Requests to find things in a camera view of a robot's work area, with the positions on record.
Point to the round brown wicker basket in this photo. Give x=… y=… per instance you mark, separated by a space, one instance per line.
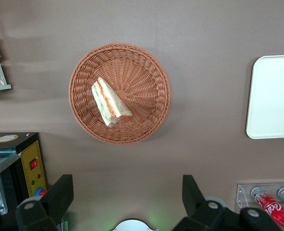
x=141 y=79

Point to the cream rectangular tray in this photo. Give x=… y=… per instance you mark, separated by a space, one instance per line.
x=274 y=96

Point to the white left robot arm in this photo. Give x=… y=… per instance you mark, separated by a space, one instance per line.
x=132 y=226

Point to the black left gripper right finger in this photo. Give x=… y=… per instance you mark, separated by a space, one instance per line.
x=194 y=204

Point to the clear acrylic bottle rack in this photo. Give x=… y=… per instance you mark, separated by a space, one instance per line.
x=243 y=195

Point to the grey bread display rack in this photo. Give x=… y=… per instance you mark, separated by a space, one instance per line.
x=1 y=74

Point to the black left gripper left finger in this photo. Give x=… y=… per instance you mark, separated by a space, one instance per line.
x=53 y=199

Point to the triangle sandwich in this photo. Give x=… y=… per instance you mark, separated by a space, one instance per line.
x=108 y=101

